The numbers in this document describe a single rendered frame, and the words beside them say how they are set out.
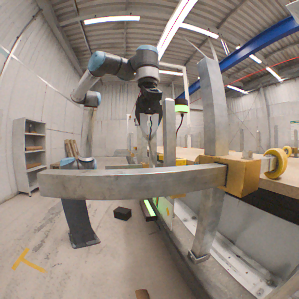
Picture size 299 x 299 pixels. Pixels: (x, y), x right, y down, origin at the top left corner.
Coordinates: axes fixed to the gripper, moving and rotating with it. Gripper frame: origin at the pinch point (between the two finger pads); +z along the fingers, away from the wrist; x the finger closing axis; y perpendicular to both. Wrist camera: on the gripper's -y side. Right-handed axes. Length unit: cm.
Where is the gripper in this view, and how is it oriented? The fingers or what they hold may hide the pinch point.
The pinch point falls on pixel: (149, 136)
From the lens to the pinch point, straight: 43.5
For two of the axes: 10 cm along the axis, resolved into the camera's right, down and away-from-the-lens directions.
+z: 0.1, 10.0, 0.7
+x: -9.8, 0.2, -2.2
